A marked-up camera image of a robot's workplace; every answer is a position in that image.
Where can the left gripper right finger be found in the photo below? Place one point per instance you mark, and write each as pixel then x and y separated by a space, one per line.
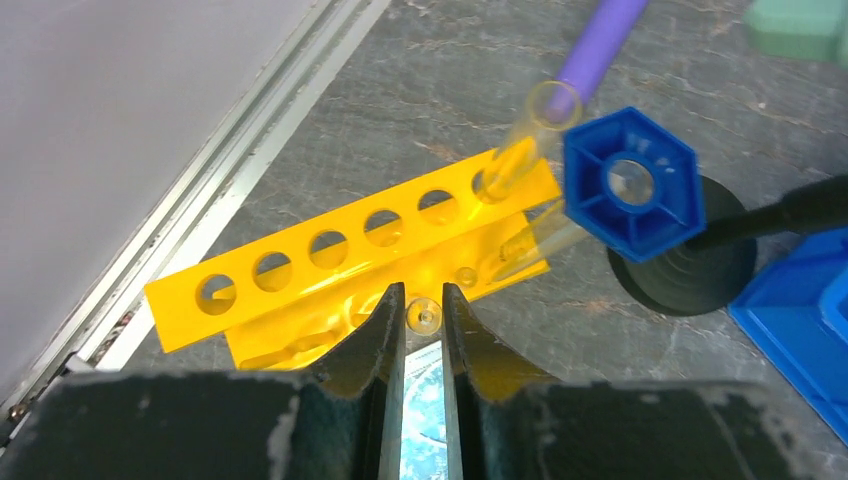
pixel 507 418

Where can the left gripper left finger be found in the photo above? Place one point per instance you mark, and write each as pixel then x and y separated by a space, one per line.
pixel 339 418

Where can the small clear glass tube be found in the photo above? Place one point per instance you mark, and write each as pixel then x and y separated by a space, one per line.
pixel 424 316

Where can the yellow test tube rack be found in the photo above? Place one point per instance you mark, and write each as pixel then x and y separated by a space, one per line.
pixel 286 299

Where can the blue funnel with stem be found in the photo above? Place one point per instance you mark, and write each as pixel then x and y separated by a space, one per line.
pixel 628 182

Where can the clear glass test tube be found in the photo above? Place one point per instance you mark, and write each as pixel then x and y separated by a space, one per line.
pixel 530 138

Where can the blue divided plastic tray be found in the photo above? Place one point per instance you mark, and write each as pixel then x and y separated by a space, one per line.
pixel 795 312

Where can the purple foam cylinder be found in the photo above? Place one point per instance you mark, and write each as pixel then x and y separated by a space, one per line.
pixel 593 54

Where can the green foam cylinder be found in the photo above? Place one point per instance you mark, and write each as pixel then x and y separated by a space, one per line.
pixel 802 30

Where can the aluminium frame rail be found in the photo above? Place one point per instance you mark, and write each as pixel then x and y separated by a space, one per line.
pixel 113 319

